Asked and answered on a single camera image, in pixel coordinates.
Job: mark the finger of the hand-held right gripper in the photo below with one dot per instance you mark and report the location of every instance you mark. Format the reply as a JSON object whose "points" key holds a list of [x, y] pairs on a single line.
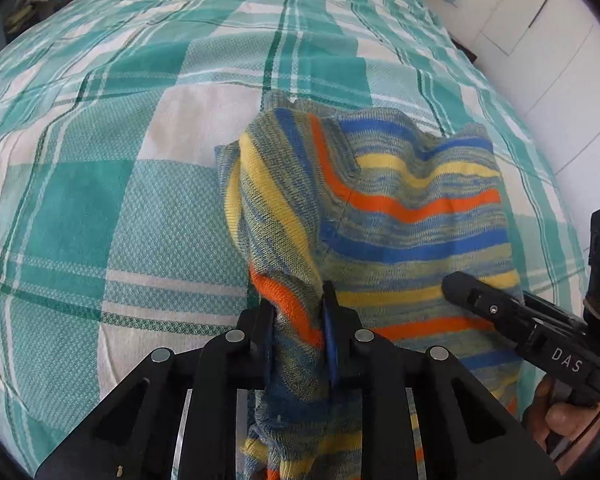
{"points": [[480, 300], [555, 310]]}

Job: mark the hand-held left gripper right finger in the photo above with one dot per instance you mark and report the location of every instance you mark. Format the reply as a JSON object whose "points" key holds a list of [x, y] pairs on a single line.
{"points": [[331, 345]]}

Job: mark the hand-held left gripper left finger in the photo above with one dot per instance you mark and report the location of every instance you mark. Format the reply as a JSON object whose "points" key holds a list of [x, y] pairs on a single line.
{"points": [[267, 345]]}

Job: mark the striped knit sweater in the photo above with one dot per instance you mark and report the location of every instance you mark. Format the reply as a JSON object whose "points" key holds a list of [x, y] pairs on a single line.
{"points": [[380, 220]]}

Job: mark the person's right hand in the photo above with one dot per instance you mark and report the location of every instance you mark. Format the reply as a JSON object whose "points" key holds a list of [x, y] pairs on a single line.
{"points": [[560, 420]]}

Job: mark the teal plaid bedspread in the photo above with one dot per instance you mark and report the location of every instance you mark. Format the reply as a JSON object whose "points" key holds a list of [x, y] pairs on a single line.
{"points": [[130, 210]]}

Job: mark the white wardrobe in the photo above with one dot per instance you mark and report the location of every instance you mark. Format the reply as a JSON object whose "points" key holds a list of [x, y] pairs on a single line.
{"points": [[545, 35]]}

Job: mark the yellow cloth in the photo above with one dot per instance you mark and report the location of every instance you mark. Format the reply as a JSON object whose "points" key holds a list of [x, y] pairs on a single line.
{"points": [[19, 17]]}

